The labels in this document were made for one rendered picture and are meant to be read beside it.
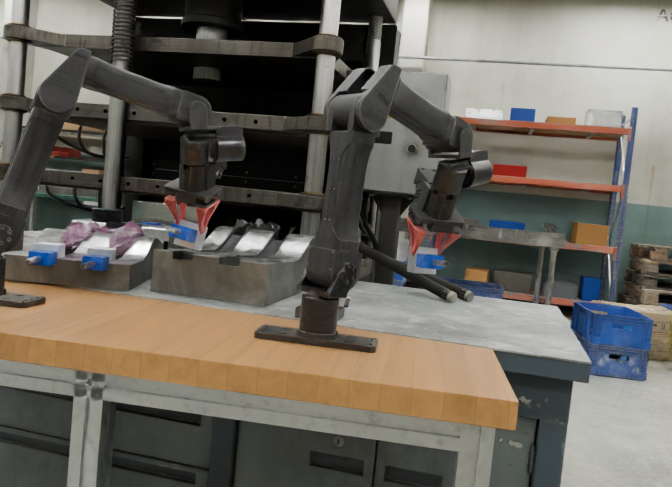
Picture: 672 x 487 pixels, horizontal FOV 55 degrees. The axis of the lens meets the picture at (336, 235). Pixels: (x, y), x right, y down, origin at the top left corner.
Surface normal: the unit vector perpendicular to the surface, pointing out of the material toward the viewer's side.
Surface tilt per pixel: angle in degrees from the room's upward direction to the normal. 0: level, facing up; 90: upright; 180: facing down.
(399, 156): 90
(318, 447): 90
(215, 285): 90
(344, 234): 77
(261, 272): 90
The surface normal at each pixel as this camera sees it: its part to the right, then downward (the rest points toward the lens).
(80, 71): 0.48, 0.10
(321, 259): -0.74, -0.10
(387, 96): 0.66, 0.11
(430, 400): -0.13, 0.04
